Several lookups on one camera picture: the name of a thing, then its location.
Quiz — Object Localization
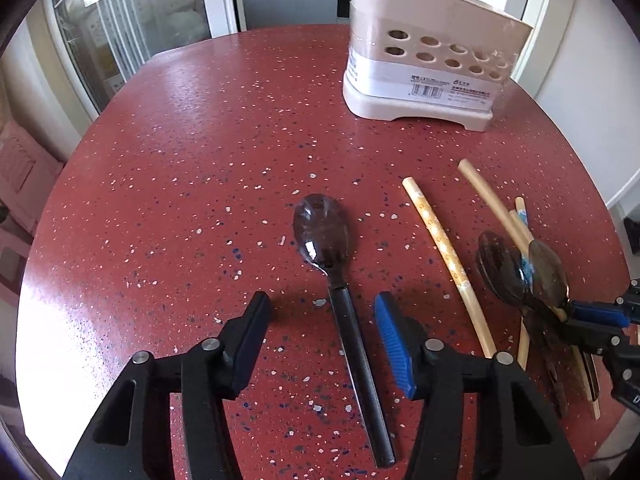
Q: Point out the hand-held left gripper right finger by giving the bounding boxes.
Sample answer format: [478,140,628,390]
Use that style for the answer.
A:
[374,291,586,480]

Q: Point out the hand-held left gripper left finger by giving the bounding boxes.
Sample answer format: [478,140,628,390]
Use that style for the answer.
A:
[62,291,273,480]

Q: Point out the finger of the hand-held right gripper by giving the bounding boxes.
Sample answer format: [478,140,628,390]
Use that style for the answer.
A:
[569,280,640,328]
[564,317,640,386]

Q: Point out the plain bamboo chopstick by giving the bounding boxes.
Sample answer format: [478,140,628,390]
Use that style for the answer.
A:
[507,210,602,420]
[458,159,569,322]

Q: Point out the dark metal spoon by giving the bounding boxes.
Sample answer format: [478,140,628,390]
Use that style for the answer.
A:
[528,239,602,406]
[292,193,397,468]
[476,230,571,417]

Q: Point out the flower patterned bamboo chopstick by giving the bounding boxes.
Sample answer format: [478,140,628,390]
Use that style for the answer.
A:
[402,176,497,359]

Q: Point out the blue patterned bamboo chopstick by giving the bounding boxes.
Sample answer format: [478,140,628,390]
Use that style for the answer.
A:
[514,196,535,370]

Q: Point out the beige plastic utensil holder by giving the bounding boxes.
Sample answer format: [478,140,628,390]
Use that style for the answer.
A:
[342,0,535,133]

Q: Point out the pink plastic stool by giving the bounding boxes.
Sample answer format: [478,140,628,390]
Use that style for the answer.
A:
[0,125,67,301]

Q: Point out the glass sliding door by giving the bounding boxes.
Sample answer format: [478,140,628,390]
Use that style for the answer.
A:
[50,0,211,111]

